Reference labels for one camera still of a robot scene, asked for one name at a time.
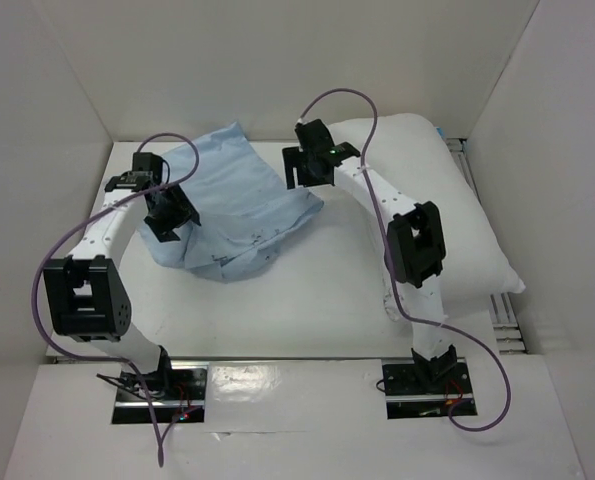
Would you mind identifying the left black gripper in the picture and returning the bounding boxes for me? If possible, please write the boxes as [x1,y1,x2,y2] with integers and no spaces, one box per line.
[143,181,200,243]

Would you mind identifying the light blue pillowcase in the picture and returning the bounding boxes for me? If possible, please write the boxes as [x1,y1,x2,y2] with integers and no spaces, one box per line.
[139,123,324,282]

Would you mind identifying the white pillow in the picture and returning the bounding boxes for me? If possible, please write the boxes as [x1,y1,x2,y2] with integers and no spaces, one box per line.
[326,111,526,306]

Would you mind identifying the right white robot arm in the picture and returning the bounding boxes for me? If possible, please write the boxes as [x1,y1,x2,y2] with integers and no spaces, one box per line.
[282,143,457,392]

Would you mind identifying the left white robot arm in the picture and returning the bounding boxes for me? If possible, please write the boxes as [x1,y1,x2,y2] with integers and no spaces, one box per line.
[42,159,199,399]

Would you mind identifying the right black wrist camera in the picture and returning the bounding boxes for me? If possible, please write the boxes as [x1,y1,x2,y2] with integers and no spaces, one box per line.
[295,119,335,154]

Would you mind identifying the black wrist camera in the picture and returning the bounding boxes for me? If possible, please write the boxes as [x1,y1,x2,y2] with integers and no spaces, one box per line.
[295,119,335,154]
[104,152,167,193]

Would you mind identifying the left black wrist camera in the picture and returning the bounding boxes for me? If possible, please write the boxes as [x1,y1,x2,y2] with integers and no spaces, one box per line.
[104,152,167,193]

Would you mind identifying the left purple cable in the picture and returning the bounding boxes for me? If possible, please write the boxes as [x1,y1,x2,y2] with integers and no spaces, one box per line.
[31,132,201,468]

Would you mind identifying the purple cable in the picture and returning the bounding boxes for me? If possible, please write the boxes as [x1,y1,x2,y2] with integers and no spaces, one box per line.
[296,88,512,432]
[31,132,201,468]

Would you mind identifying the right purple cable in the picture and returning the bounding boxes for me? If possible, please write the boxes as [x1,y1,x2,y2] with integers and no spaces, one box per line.
[296,88,512,432]

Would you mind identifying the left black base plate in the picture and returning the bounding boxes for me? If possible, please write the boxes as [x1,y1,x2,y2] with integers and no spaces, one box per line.
[98,367,207,425]

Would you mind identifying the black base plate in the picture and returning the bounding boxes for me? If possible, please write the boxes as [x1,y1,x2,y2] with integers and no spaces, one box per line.
[98,367,207,425]
[375,358,477,420]

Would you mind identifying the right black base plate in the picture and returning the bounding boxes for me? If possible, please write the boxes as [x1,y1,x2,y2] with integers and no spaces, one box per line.
[375,358,477,420]

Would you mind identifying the aluminium rail frame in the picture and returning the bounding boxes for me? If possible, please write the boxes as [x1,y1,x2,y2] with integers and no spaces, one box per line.
[446,138,528,355]

